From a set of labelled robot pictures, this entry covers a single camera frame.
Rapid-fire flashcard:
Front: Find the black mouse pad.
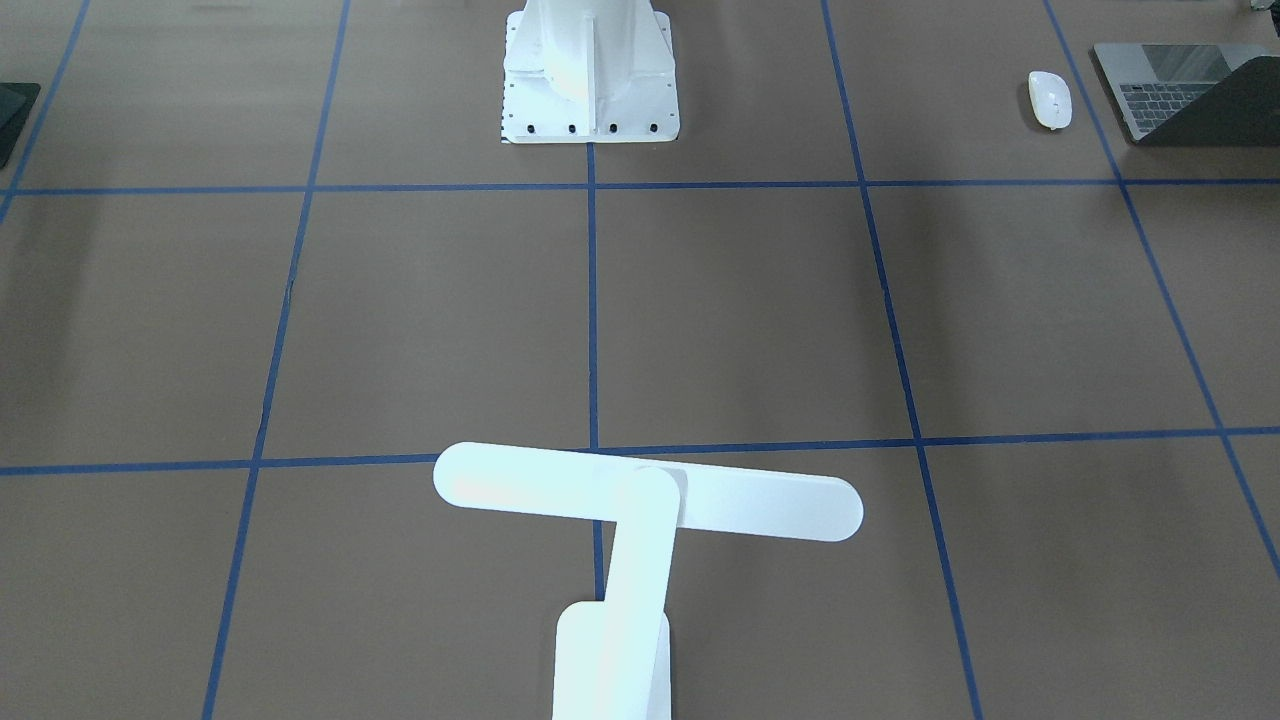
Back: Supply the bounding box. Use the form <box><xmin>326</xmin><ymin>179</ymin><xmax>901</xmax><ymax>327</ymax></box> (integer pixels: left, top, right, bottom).
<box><xmin>0</xmin><ymin>82</ymin><xmax>42</xmax><ymax>169</ymax></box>

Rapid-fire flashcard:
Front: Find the grey laptop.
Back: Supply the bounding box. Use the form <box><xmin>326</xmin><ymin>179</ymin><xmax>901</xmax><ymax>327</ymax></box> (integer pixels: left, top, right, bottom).
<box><xmin>1093</xmin><ymin>44</ymin><xmax>1279</xmax><ymax>147</ymax></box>

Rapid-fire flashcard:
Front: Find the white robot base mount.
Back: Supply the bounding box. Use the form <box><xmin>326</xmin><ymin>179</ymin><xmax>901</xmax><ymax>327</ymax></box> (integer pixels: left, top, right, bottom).
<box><xmin>500</xmin><ymin>1</ymin><xmax>681</xmax><ymax>143</ymax></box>

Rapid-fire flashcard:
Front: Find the white computer mouse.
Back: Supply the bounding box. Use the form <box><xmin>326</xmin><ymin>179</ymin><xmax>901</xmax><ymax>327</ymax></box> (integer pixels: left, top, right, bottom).
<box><xmin>1027</xmin><ymin>70</ymin><xmax>1074</xmax><ymax>131</ymax></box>

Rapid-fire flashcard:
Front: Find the white desk lamp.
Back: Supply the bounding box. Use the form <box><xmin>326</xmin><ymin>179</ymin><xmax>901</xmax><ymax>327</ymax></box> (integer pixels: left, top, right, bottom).
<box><xmin>433</xmin><ymin>442</ymin><xmax>864</xmax><ymax>719</ymax></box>

